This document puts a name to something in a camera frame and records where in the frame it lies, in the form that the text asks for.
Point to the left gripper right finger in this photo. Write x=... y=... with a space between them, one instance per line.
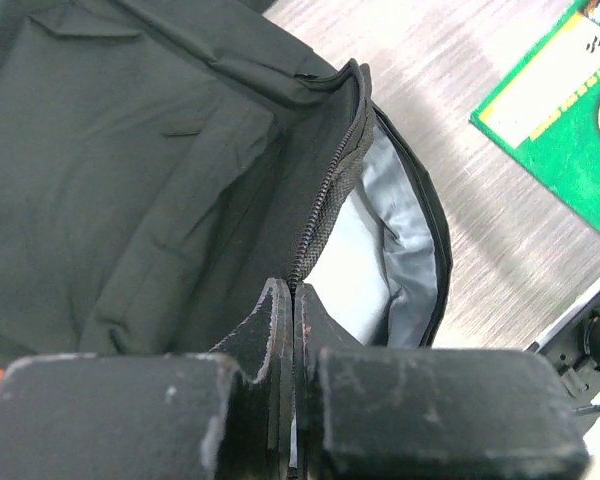
x=421 y=413

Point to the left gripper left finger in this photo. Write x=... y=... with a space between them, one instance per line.
x=223 y=414

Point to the black student backpack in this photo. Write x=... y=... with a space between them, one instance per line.
x=160 y=160

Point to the green white book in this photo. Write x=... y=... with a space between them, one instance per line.
x=545 y=113

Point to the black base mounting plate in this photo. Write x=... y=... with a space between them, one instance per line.
x=572 y=345

